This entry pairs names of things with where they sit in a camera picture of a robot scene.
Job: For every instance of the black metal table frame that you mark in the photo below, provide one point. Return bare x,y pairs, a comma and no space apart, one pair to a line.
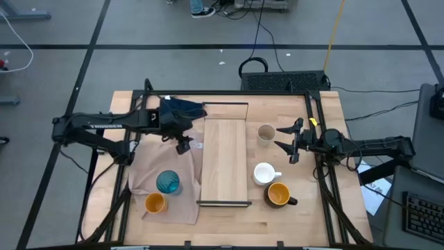
222,92

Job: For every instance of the grey metal stand foot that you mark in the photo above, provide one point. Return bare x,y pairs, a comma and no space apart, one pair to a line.
8,100
24,14

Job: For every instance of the black keyboard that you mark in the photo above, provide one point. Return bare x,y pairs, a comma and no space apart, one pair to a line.
425,217

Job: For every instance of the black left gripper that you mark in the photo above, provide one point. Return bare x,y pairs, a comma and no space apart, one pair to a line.
168,125

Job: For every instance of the person's leg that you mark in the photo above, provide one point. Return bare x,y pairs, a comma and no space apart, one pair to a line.
203,12

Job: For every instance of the beige cloth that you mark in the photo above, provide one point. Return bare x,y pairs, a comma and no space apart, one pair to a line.
163,159

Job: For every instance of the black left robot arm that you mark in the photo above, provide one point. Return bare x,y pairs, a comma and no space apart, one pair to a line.
104,123

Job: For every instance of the grey equipment cart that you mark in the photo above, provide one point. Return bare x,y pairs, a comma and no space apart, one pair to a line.
260,4

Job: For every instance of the teal faceted plastic tumbler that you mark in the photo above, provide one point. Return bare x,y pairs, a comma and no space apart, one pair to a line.
168,181

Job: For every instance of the black metal shelf frame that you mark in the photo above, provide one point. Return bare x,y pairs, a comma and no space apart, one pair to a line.
224,159

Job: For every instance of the grey rounded panel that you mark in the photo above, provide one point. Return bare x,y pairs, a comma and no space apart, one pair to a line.
426,139

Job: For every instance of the orange plastic cup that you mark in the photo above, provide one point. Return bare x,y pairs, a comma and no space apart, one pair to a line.
155,203

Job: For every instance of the black desk device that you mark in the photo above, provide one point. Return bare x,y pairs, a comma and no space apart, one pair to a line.
437,102

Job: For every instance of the grey side desk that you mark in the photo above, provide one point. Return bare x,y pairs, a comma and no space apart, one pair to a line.
393,225

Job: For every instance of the white paper sheet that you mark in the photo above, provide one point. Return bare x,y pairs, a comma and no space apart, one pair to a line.
376,194

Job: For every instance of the navy blue cloth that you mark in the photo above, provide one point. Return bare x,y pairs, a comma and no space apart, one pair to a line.
182,107

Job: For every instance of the black mug with orange inside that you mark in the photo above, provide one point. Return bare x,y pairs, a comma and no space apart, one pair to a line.
278,194

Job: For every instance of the clear glass cup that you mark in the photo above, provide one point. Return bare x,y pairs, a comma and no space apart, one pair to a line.
198,143

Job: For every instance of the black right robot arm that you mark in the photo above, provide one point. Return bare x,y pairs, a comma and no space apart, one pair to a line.
374,146

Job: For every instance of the white ceramic mug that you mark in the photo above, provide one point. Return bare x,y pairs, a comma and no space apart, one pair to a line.
264,173

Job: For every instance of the beige ribbed cup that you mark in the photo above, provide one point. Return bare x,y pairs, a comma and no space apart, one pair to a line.
266,134

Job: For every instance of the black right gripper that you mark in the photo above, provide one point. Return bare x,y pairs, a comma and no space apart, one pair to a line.
304,140

